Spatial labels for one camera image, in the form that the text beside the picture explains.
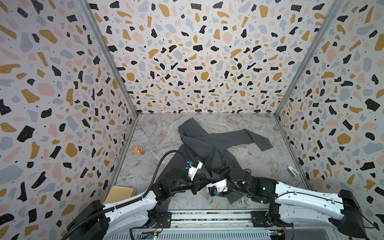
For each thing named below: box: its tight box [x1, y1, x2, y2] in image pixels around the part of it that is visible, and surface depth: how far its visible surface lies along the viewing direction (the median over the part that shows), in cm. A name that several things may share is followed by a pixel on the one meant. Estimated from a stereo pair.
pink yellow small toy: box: [133, 145, 145, 157], surface depth 97 cm
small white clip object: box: [286, 165, 300, 177], surface depth 91 cm
